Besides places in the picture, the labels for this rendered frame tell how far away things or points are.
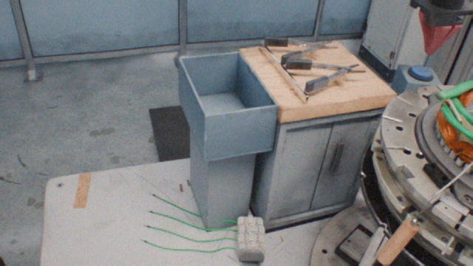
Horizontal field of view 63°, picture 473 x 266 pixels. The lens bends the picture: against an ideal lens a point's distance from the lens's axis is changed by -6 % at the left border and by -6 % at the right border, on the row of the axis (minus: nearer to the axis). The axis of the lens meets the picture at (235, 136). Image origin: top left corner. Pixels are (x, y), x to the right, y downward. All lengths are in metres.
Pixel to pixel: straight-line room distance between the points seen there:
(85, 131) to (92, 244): 1.57
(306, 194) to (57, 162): 1.59
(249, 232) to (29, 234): 1.29
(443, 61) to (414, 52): 1.98
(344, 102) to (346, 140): 0.09
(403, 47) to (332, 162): 2.23
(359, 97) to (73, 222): 0.55
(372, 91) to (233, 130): 0.23
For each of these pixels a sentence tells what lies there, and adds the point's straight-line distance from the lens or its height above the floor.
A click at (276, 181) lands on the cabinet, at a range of 0.67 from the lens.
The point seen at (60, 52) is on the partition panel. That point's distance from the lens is 2.79.
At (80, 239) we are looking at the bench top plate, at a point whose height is 0.78.
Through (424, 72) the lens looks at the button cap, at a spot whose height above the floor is 1.04.
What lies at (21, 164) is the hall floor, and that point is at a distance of 2.20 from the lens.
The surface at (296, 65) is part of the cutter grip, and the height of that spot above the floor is 1.09.
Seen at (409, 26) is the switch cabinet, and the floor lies 0.44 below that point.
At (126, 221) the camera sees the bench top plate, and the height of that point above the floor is 0.78.
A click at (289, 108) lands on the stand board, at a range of 0.57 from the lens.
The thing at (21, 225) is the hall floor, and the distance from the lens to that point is 1.91.
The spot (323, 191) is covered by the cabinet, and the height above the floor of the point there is 0.86.
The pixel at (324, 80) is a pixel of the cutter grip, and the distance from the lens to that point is 0.60.
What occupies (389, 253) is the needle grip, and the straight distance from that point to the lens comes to 0.48.
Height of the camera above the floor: 1.38
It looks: 39 degrees down
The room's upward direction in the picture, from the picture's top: 5 degrees clockwise
